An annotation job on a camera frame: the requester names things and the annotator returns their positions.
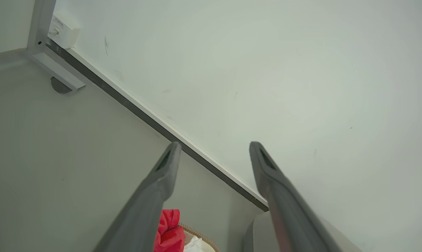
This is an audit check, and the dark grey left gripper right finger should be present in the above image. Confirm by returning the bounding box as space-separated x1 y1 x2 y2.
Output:
249 141 343 252

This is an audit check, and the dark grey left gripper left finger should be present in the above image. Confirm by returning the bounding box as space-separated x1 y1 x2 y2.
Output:
93 141 182 252

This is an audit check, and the red fleece garment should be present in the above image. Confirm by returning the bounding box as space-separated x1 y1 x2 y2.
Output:
154 209 186 252

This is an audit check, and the white garment with red stripe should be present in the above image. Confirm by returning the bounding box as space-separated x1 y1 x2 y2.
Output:
184 235 215 252

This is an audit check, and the woven wicker laundry basket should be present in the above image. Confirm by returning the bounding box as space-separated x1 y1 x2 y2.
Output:
179 224 220 252

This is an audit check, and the white and grey baseboard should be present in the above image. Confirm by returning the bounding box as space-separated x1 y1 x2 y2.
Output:
46 38 269 212

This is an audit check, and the grey round floor foot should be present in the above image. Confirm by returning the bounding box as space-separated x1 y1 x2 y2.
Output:
50 77 73 94

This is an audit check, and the white wall box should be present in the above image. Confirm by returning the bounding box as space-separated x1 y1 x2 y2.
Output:
48 12 81 50

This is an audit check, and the grey metal frame post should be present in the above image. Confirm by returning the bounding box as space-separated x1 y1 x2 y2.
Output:
26 0 87 92

